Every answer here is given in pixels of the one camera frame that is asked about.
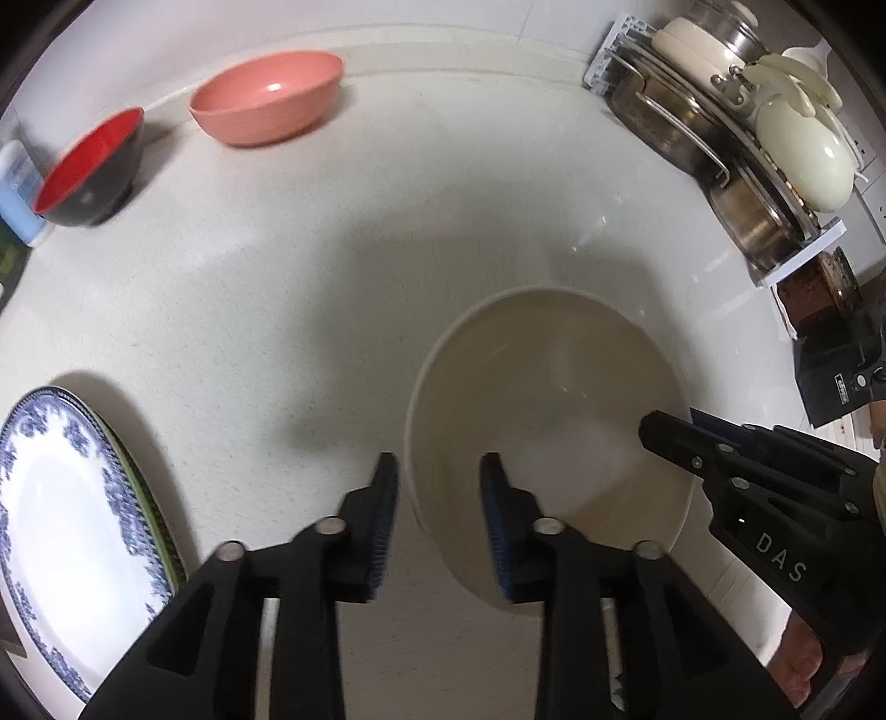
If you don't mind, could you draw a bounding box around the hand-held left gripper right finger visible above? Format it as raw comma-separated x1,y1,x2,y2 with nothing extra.
480,452,804,720

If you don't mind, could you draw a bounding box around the cream kettle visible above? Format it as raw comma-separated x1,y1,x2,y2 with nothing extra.
744,52,863,212

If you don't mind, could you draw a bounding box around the glass jar of brown sauce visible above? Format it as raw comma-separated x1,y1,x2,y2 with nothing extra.
775,248,863,333

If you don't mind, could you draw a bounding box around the white wall socket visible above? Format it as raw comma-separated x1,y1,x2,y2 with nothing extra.
854,135,886,243

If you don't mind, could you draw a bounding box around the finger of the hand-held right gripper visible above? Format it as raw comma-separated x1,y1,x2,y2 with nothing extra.
638,410,735,480
691,408,873,486

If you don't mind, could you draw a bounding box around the blue pump bottle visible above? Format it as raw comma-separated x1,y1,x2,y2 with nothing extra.
0,140,48,246

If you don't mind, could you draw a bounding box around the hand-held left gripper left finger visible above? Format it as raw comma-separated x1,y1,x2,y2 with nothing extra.
79,452,401,720

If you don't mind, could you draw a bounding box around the red and black bowl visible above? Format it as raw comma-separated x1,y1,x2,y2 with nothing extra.
32,107,146,228

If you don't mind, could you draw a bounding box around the blue patterned white plate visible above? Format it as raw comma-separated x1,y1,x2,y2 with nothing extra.
0,386,174,703

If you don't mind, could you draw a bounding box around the green plate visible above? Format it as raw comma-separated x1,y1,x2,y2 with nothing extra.
90,408,189,589

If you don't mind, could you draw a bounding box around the round steel pot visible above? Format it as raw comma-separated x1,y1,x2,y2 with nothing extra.
709,162,807,272

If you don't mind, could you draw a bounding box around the steel pot with long handle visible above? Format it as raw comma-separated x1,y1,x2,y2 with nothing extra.
609,65,735,188

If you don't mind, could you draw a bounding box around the black knife block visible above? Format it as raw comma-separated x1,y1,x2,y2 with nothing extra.
792,301,886,429

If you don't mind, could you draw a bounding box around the white and steel pot rack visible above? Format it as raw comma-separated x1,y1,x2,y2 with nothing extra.
583,20,849,288

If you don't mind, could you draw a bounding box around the small steel pot with lid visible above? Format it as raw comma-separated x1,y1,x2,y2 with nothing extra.
682,0,769,63

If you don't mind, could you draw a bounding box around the pink bowl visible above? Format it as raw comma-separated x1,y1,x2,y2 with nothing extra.
189,52,346,146

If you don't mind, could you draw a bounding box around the person's right hand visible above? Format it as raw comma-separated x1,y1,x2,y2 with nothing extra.
765,610,826,708

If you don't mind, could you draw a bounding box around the cream white bowl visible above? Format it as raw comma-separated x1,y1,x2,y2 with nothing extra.
405,287,697,605

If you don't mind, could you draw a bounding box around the white ladle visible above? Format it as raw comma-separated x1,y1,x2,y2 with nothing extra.
782,38,832,77

